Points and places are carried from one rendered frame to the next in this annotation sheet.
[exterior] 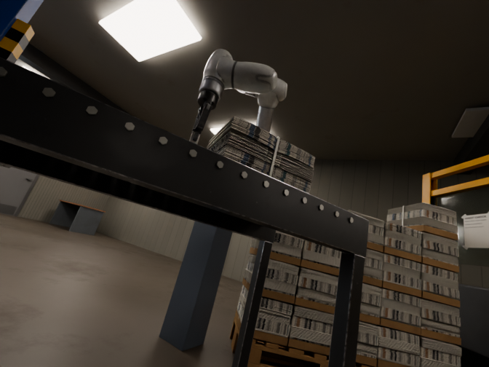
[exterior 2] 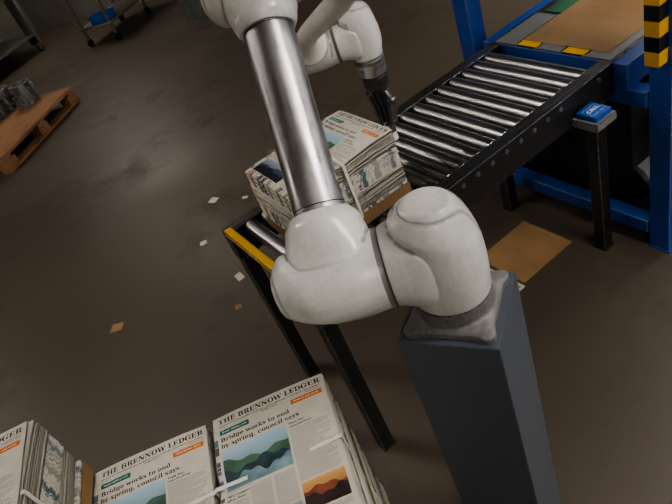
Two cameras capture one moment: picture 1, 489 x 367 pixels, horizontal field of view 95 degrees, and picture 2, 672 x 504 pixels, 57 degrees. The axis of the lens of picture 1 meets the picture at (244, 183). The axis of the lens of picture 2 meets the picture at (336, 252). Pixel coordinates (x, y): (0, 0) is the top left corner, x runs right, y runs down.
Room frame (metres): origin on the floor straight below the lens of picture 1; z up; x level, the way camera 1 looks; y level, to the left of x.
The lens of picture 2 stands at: (2.48, 0.00, 1.90)
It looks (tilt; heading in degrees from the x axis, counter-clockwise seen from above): 38 degrees down; 183
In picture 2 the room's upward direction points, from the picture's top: 24 degrees counter-clockwise
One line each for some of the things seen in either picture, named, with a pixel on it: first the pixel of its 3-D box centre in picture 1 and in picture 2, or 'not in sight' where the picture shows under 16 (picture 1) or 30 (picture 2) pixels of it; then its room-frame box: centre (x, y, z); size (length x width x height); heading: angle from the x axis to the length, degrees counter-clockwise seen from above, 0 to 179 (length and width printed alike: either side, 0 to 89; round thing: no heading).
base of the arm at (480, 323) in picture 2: not in sight; (456, 289); (1.61, 0.14, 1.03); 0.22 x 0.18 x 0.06; 148
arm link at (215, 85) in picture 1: (211, 90); (371, 64); (0.76, 0.22, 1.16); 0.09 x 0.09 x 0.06
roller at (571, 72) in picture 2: not in sight; (533, 67); (0.44, 0.83, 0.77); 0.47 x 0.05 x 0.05; 25
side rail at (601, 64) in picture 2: (141, 188); (473, 181); (0.91, 0.40, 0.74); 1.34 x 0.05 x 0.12; 115
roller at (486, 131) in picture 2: not in sight; (459, 121); (0.60, 0.48, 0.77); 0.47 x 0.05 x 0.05; 25
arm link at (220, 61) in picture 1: (221, 70); (355, 31); (0.76, 0.21, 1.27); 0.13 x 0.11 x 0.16; 82
